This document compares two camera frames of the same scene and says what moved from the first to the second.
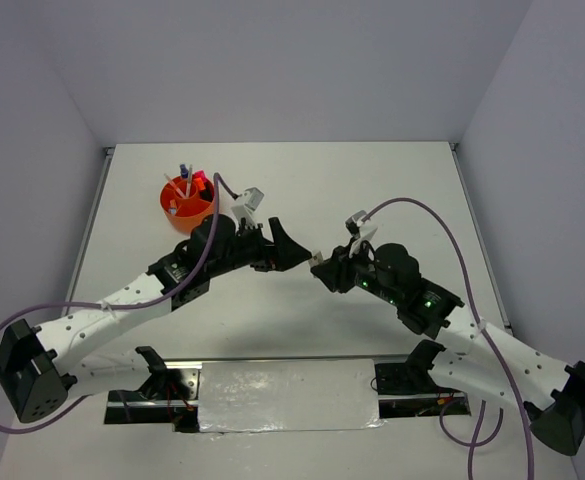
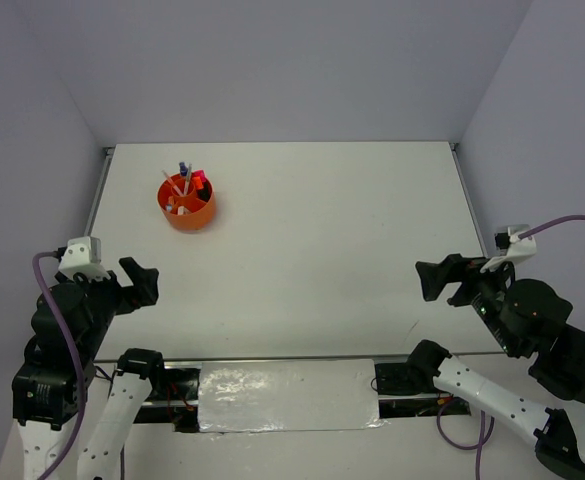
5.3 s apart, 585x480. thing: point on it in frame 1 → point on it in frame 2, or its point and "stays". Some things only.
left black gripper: (280, 255) → (145, 281)
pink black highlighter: (200, 174) stays
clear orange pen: (171, 182) stays
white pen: (189, 181) stays
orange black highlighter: (206, 190) stays
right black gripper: (337, 269) → (455, 265)
